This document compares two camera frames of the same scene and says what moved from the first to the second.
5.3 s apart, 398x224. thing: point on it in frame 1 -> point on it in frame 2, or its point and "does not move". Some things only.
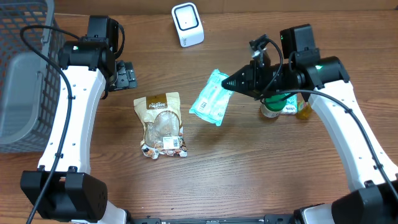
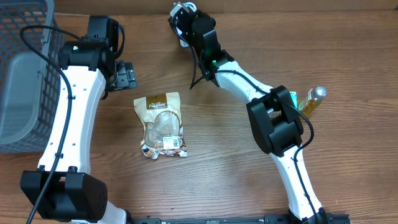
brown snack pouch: [163, 132] does not move
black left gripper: [127, 78] does not move
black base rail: [268, 219] does not move
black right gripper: [254, 80] -> [181, 18]
